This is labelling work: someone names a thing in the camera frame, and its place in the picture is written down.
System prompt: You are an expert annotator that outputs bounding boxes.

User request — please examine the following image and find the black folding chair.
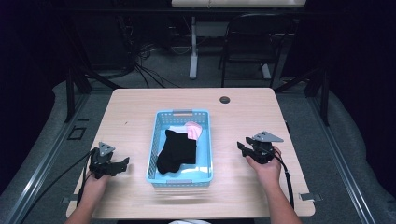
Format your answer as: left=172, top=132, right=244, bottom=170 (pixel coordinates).
left=218, top=12, right=298, bottom=89

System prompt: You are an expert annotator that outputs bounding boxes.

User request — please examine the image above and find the white desk leg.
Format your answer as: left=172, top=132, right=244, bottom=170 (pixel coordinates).
left=189, top=16, right=199, bottom=80

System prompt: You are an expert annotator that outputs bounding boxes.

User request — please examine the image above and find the white desk top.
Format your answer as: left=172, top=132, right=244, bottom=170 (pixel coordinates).
left=171, top=0, right=308, bottom=8

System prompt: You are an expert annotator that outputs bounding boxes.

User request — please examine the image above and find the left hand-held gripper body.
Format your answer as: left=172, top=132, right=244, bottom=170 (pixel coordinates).
left=88, top=141, right=117, bottom=180

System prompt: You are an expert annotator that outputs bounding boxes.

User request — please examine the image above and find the person's white clothing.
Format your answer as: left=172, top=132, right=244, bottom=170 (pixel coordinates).
left=168, top=218, right=213, bottom=224

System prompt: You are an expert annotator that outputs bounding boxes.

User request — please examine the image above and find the pink sock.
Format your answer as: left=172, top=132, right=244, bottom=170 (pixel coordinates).
left=184, top=121, right=204, bottom=141

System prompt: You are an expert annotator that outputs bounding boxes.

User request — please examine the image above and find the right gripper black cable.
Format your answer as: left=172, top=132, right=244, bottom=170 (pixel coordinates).
left=268, top=146, right=296, bottom=210

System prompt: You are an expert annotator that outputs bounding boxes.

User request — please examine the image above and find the light blue plastic basket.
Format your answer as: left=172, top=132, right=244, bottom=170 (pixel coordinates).
left=146, top=108, right=215, bottom=189

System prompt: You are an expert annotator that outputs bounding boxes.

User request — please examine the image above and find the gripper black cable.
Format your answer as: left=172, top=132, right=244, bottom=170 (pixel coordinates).
left=18, top=148, right=98, bottom=224
left=268, top=146, right=296, bottom=210

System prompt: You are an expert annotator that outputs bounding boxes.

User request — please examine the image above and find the white desk foot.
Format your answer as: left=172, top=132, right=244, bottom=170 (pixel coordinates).
left=261, top=63, right=273, bottom=80

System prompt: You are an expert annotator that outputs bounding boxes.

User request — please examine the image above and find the black sock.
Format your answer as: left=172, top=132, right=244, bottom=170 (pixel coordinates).
left=155, top=129, right=198, bottom=175

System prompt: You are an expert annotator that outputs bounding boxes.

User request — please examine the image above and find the person's right hand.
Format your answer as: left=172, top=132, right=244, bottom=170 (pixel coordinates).
left=245, top=147, right=283, bottom=188

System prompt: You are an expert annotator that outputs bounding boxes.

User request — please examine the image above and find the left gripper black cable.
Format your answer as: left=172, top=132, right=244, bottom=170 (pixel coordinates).
left=18, top=148, right=98, bottom=224

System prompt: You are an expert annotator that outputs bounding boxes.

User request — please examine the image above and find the aluminium floor rail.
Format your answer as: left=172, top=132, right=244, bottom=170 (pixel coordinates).
left=307, top=95, right=378, bottom=224
left=0, top=92, right=92, bottom=224

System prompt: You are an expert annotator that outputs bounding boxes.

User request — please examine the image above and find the grey metal table bracket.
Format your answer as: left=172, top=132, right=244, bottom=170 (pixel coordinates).
left=60, top=194, right=78, bottom=205
left=298, top=192, right=323, bottom=203

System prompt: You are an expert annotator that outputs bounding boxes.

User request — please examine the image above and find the tangle of black floor cables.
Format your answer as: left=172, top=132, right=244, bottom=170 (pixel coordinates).
left=116, top=15, right=182, bottom=90

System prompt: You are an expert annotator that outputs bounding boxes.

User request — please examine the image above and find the black metal stand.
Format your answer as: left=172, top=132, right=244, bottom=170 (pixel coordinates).
left=274, top=65, right=332, bottom=127
left=63, top=63, right=123, bottom=124

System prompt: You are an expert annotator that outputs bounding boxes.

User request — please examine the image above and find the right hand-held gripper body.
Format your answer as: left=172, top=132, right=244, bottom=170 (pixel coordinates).
left=250, top=131, right=285, bottom=165

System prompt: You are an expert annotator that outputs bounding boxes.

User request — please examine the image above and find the person's left hand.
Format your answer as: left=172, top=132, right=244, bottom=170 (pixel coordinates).
left=81, top=173, right=110, bottom=199

